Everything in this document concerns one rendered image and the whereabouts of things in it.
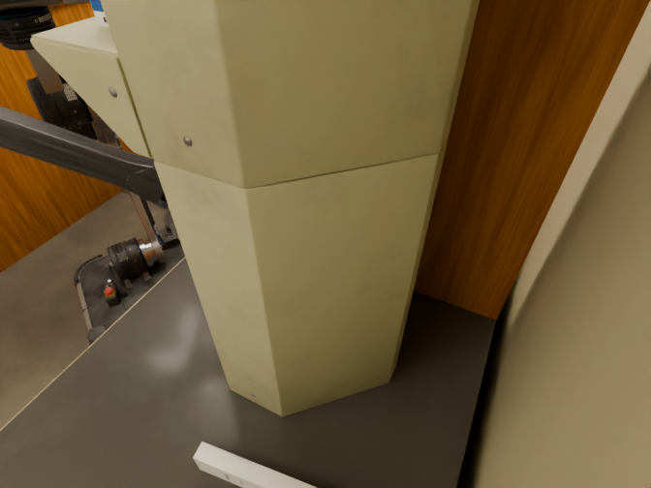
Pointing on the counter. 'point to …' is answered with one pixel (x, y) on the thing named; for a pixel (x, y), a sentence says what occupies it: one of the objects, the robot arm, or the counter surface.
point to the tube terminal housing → (298, 172)
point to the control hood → (95, 76)
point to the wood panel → (516, 137)
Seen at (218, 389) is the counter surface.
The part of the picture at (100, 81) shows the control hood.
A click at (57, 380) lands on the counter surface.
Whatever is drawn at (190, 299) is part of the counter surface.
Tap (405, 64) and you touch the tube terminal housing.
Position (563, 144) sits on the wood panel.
